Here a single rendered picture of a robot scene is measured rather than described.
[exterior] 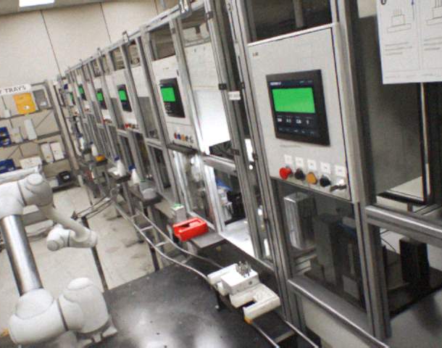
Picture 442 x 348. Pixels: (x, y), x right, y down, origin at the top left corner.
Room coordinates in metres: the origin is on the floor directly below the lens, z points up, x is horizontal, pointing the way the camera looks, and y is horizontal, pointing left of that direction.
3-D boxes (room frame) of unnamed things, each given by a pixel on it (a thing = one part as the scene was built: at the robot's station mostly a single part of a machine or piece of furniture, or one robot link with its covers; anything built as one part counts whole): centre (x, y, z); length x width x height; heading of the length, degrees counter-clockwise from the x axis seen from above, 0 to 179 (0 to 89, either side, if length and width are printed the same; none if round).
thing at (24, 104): (7.64, 3.30, 1.00); 1.30 x 0.51 x 2.00; 113
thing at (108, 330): (1.71, 0.71, 0.71); 0.22 x 0.18 x 0.06; 23
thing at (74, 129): (7.31, 2.11, 1.00); 1.30 x 0.51 x 2.00; 23
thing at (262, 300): (1.53, 0.01, 0.84); 0.36 x 0.14 x 0.10; 23
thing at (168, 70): (2.29, 0.06, 1.60); 0.42 x 0.29 x 0.46; 23
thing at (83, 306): (1.72, 0.73, 0.85); 0.18 x 0.16 x 0.22; 113
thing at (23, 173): (5.31, 2.65, 0.47); 0.84 x 0.53 x 0.94; 107
